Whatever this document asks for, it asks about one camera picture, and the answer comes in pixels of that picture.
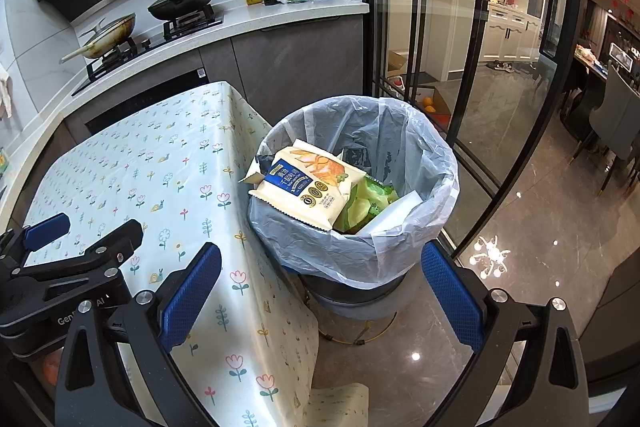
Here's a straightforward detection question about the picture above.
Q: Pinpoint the floral print tablecloth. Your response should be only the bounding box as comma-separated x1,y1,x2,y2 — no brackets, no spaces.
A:
22,81,371,427

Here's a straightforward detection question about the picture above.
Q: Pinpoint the grey dining chair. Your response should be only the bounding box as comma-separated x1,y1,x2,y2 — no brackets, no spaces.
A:
587,64,640,188

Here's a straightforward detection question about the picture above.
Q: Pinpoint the black gas stove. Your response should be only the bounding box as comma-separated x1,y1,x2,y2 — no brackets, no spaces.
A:
71,4,224,98

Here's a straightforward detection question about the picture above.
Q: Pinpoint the kitchen counter cabinet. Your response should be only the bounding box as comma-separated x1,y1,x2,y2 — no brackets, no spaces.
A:
0,0,371,218

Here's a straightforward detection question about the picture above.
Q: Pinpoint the white sideboard cabinet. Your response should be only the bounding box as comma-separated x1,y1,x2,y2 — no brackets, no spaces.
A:
482,2,543,62

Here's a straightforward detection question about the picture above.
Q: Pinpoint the yellow-green plastic bag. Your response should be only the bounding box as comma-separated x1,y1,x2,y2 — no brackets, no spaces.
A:
332,174,401,235

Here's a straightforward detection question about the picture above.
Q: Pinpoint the white sponge block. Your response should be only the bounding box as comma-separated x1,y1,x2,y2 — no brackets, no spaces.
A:
357,188,432,235

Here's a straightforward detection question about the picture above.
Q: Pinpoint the sliding glass door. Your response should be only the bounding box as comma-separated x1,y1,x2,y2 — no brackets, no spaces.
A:
362,0,586,258

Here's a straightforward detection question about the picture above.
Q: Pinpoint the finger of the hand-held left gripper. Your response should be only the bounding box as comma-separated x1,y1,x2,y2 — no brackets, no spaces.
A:
0,213,71,273
10,219,145,280

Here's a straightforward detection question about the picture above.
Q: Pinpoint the cardboard box with oranges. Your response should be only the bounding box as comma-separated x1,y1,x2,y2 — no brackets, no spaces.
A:
420,84,453,128

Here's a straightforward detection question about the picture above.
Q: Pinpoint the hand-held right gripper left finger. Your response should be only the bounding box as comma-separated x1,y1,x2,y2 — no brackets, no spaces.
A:
54,242,223,427

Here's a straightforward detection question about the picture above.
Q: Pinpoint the cream snack packet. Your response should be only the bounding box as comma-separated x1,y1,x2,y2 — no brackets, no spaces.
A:
247,138,368,233

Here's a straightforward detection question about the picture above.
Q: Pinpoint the trash bin with plastic liner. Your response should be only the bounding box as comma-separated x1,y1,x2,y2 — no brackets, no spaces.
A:
247,94,460,323

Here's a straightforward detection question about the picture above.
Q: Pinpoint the dark dining chair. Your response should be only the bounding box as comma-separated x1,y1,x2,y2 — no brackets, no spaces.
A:
557,62,608,142

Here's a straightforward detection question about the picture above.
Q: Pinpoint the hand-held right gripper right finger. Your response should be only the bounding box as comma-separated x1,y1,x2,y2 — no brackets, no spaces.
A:
420,239,591,427

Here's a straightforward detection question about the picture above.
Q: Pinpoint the beige wok with lid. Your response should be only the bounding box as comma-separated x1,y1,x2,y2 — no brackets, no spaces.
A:
61,13,137,64

